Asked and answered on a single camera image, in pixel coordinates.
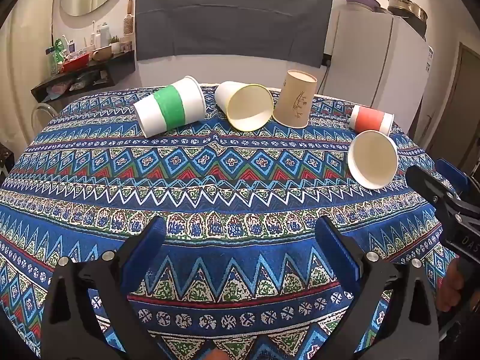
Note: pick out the brown door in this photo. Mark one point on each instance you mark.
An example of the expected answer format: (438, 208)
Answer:
(457, 112)

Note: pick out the white refrigerator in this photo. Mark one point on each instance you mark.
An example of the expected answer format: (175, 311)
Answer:
(378, 60)

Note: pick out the brown printed paper cup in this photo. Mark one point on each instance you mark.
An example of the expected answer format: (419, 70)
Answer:
(294, 101)

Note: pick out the clear plastic chair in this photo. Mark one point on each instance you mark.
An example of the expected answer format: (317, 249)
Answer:
(44, 114)

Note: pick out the red banded white paper cup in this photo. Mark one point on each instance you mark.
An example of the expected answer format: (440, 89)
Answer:
(369, 118)

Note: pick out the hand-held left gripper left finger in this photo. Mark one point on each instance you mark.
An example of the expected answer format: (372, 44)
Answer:
(149, 240)

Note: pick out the metal lidded pot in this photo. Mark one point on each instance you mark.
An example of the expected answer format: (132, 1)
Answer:
(407, 7)

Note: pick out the red storage box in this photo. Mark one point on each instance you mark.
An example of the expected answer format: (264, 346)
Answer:
(75, 63)

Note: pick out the blue patterned tablecloth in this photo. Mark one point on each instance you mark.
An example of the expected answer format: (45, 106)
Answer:
(225, 195)

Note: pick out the wooden hairbrush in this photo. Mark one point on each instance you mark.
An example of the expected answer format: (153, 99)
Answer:
(129, 22)

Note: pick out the green banded white paper cup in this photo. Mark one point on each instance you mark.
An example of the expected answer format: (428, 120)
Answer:
(170, 108)

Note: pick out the green plastic packaging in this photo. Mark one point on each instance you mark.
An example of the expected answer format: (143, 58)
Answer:
(58, 54)

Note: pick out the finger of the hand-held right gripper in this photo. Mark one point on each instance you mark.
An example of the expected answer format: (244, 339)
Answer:
(453, 178)
(427, 183)

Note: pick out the white bottle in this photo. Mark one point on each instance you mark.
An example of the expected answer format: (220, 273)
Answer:
(103, 34)

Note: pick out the dark grey hanging cloth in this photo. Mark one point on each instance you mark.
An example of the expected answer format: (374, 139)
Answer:
(232, 15)

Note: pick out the person's right hand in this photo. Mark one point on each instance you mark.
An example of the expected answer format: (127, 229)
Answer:
(452, 288)

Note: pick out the plain white paper cup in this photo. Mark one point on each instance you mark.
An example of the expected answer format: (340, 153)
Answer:
(247, 109)
(372, 161)

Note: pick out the wooden bowl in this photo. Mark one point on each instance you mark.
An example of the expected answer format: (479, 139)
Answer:
(102, 53)

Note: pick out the black wall shelf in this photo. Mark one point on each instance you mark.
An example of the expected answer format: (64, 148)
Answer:
(116, 65)

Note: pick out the small potted plant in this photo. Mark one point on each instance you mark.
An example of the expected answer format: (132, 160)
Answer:
(114, 45)

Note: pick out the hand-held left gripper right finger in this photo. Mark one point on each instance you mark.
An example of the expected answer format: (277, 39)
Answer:
(334, 248)

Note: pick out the purple lidded pot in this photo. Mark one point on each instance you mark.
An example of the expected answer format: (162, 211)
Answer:
(362, 0)

